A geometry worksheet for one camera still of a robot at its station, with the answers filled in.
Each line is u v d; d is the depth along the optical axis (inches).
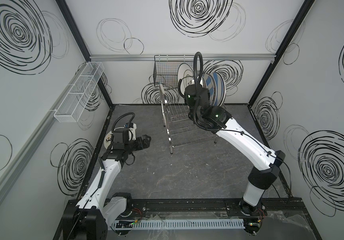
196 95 17.2
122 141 24.0
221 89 27.8
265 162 16.7
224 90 27.3
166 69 37.9
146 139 28.9
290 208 30.4
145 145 28.4
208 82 27.9
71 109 28.4
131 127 28.5
